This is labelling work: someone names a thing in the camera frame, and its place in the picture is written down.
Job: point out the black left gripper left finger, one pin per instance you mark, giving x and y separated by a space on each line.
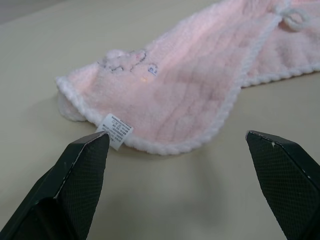
75 180

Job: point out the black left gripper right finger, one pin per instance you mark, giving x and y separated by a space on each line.
287 180

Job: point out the pink towel with white trim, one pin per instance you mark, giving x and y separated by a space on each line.
190 82

